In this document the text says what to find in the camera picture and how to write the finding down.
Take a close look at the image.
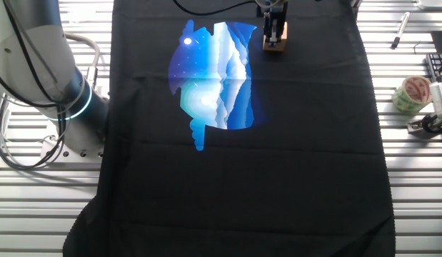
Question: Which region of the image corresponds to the printed packing tape roll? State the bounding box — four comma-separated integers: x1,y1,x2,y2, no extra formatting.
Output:
391,75,433,116

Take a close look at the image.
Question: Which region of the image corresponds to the silver camera unit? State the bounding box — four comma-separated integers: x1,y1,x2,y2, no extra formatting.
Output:
429,81,442,114

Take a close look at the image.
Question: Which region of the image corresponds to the silver clamp tool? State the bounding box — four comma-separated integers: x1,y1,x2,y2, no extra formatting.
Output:
406,110,442,139

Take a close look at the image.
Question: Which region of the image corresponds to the black cable bundle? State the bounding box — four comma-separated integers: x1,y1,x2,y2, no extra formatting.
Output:
0,0,68,171

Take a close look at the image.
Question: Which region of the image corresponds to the small wooden block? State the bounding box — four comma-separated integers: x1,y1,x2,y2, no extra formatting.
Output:
262,21,288,54

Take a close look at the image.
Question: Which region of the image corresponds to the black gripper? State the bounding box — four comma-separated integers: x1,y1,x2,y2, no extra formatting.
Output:
256,0,288,49

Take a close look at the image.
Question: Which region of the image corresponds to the black box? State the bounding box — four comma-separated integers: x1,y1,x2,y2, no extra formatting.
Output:
431,31,442,54

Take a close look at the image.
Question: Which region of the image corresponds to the silver marker pen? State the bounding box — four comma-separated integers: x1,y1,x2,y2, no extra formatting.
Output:
390,11,411,50

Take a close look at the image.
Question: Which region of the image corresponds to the black t-shirt with blue print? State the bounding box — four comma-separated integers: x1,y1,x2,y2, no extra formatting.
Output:
62,0,396,257

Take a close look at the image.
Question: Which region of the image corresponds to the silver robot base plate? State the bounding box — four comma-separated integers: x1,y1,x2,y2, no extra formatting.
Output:
40,135,107,166

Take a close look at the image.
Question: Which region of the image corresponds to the black keyboard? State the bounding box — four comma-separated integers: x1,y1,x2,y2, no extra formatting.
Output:
425,53,442,94

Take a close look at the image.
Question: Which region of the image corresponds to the silver flat device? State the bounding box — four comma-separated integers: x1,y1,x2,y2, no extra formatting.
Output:
416,0,442,11

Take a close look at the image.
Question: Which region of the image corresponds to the grey cable with metal connector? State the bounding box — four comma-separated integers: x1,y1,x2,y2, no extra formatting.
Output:
65,32,101,90

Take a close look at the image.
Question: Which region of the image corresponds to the long black cable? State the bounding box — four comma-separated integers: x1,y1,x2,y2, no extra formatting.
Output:
172,0,260,16

